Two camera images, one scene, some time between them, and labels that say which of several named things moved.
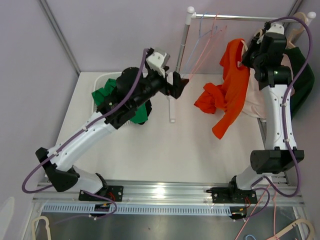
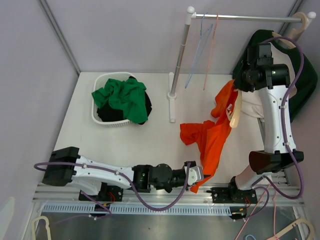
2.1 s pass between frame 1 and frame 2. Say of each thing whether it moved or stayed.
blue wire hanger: moved
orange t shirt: moved
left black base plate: stayed
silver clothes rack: stayed
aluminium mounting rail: stayed
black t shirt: moved
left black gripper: moved
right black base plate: stayed
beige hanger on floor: stayed
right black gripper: moved
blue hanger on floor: stayed
